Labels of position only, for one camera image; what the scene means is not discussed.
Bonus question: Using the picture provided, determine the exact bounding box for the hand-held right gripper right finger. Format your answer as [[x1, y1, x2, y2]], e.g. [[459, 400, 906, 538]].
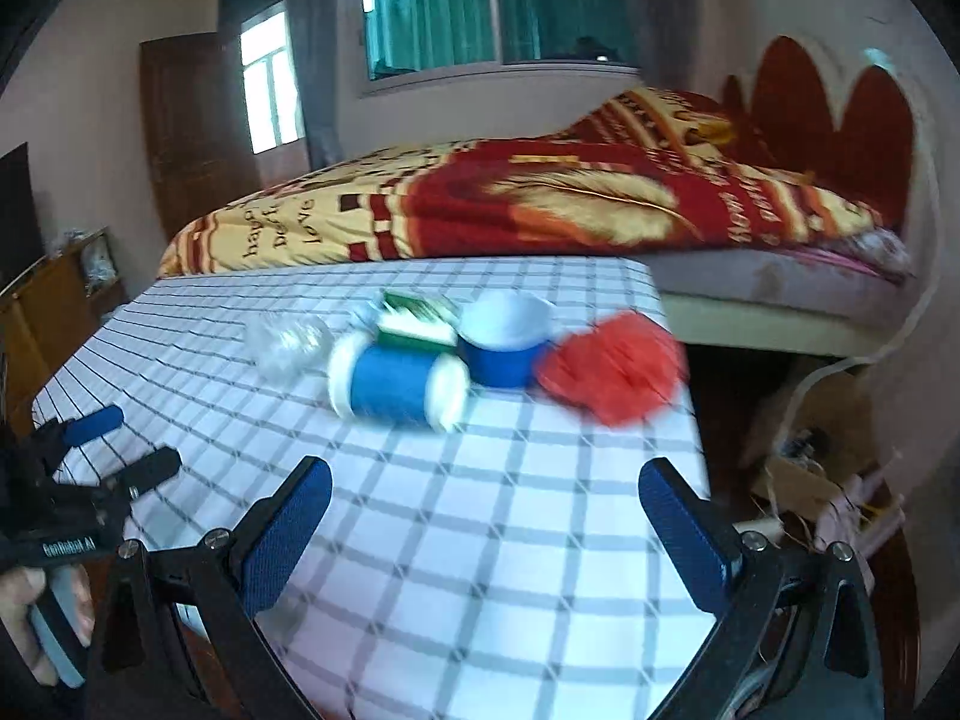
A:
[[638, 457, 887, 720]]

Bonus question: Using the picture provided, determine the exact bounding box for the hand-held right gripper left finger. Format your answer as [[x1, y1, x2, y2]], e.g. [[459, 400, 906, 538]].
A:
[[86, 456, 333, 720]]

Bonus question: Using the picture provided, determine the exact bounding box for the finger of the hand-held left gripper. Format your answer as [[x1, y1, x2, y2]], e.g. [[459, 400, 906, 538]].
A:
[[96, 446, 183, 501], [34, 403, 125, 460]]

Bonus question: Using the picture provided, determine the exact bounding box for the red plastic bag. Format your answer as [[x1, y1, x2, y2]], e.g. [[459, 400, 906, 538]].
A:
[[534, 311, 687, 425]]

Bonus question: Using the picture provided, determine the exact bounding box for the white cup with blue print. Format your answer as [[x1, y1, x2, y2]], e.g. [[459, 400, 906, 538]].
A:
[[328, 330, 470, 432]]

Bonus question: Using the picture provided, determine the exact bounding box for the clear plastic bottle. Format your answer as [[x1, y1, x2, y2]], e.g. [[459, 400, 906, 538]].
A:
[[244, 313, 335, 383]]

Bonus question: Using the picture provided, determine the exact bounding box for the green and white box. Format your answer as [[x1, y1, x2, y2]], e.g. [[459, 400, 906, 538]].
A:
[[371, 289, 462, 350]]

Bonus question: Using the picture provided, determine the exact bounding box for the person's left hand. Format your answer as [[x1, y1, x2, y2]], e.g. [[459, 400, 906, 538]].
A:
[[0, 566, 59, 691]]

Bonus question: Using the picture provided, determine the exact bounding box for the wooden sideboard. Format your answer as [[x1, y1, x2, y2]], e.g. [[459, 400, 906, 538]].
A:
[[0, 229, 128, 421]]

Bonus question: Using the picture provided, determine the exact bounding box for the cardboard box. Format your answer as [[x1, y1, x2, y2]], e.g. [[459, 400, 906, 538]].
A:
[[750, 427, 901, 526]]

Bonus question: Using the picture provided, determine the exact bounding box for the white grid tablecloth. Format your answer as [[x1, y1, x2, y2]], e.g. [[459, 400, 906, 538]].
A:
[[30, 255, 713, 720]]

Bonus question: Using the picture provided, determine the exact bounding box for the black television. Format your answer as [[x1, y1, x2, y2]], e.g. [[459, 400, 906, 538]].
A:
[[0, 141, 47, 293]]

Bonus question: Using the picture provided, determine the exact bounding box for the grey floral mattress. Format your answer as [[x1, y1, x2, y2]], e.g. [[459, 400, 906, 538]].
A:
[[645, 240, 916, 316]]

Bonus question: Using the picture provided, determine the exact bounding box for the brown wooden door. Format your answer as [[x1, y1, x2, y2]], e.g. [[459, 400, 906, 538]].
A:
[[139, 34, 260, 218]]

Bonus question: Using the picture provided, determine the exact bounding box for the floral pillow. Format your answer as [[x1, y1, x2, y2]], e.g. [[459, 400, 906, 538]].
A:
[[847, 229, 912, 271]]

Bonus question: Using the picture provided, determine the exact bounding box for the bed with red blanket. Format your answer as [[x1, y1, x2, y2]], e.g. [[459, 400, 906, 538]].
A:
[[157, 86, 886, 278]]

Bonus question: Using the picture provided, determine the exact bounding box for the small bright window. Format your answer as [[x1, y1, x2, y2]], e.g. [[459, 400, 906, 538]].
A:
[[240, 4, 308, 158]]

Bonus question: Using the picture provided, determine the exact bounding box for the grey curtain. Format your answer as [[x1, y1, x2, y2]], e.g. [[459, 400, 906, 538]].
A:
[[615, 0, 706, 91], [283, 0, 368, 166]]

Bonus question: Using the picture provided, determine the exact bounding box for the bed with red headboard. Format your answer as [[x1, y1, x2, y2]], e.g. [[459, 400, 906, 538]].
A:
[[660, 34, 942, 361]]

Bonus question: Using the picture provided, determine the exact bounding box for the large sliding window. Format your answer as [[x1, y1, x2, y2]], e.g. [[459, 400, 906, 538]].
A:
[[352, 0, 646, 95]]

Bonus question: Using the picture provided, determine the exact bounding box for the white cable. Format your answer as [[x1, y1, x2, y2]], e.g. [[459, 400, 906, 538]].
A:
[[780, 157, 942, 458]]

